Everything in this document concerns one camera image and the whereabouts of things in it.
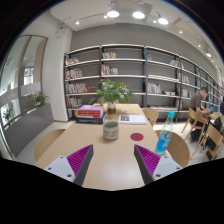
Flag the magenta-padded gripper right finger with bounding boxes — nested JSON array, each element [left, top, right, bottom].
[[133, 143, 184, 186]]

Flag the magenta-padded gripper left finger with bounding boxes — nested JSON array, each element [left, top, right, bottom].
[[43, 143, 95, 187]]

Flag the clear bottle with blue cap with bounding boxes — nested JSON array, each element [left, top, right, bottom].
[[154, 110, 176, 156]]

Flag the light wooden chair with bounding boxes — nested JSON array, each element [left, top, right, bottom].
[[141, 107, 160, 128], [189, 123, 224, 161], [34, 128, 67, 162], [154, 129, 191, 168], [181, 107, 209, 141]]

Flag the flat round red coaster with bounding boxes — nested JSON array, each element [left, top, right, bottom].
[[130, 132, 145, 142]]

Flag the dark blue book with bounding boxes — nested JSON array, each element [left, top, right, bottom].
[[75, 113, 107, 125]]

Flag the black bag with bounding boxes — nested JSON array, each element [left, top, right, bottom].
[[206, 116, 223, 152]]

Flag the open white magazine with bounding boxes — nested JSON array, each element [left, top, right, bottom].
[[118, 113, 148, 126]]

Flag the red book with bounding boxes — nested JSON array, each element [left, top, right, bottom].
[[77, 110, 104, 119]]

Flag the grey spotted ceramic mug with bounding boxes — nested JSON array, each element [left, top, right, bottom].
[[102, 119, 120, 141]]

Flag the pink book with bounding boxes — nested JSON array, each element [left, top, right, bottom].
[[77, 104, 104, 113]]

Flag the small potted window plant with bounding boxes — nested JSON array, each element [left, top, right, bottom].
[[31, 91, 50, 108]]

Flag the green potted plant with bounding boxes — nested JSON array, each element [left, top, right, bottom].
[[88, 78, 139, 115]]

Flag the round ceiling lights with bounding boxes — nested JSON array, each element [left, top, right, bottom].
[[74, 8, 214, 59]]

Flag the grey wall shelf unit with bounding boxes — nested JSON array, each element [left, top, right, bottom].
[[63, 43, 223, 122]]

